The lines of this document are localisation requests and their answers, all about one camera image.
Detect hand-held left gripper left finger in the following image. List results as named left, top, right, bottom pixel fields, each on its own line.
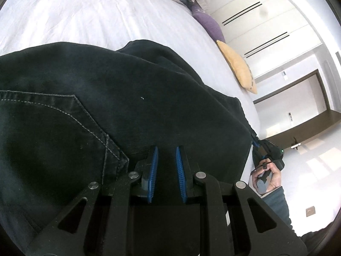
left=25, top=145, right=160, bottom=256

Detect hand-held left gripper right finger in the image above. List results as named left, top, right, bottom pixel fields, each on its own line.
left=176, top=146, right=307, bottom=256

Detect black denim pants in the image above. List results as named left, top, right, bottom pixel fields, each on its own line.
left=0, top=39, right=258, bottom=256

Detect person's right forearm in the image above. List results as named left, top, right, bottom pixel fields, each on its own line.
left=262, top=185, right=294, bottom=231

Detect person's right hand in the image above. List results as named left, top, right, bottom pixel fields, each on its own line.
left=249, top=163, right=283, bottom=196

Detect yellow pillow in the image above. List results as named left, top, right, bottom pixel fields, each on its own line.
left=216, top=40, right=258, bottom=94

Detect white wardrobe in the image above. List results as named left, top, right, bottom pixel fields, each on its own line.
left=206, top=0, right=329, bottom=82

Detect purple pillow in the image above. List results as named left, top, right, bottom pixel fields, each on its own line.
left=191, top=3, right=227, bottom=43

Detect bed with white sheet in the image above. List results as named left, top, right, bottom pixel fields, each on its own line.
left=0, top=0, right=263, bottom=187

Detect door with brown frame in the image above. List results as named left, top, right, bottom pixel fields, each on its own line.
left=253, top=69, right=332, bottom=139

